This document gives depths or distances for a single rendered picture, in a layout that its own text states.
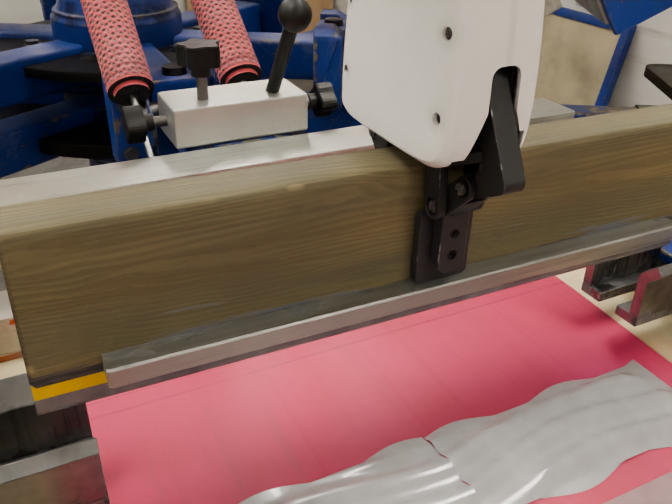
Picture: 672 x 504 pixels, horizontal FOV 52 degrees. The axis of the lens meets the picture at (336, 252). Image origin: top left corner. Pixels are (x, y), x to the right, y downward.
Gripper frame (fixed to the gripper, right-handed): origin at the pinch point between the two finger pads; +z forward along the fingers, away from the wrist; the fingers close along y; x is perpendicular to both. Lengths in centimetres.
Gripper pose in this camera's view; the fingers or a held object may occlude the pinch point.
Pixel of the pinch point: (421, 226)
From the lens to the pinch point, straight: 37.2
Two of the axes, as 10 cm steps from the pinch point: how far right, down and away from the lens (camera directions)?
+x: 8.9, -2.0, 4.0
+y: 4.5, 4.5, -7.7
